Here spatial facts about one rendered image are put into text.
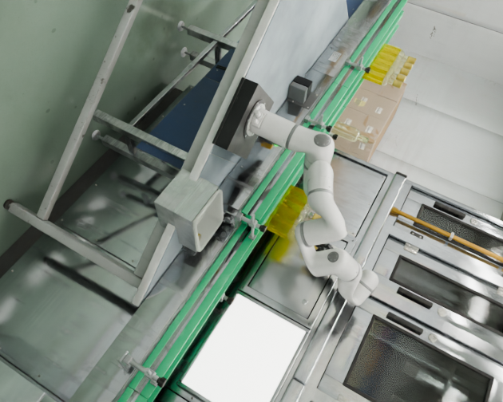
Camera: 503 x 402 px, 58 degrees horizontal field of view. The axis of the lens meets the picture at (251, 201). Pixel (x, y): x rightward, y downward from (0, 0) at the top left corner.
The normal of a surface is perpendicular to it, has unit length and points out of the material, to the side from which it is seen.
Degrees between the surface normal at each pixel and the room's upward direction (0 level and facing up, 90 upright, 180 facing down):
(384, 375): 90
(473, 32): 90
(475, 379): 90
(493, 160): 90
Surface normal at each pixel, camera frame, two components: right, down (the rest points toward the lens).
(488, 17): -0.50, 0.71
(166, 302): 0.03, -0.56
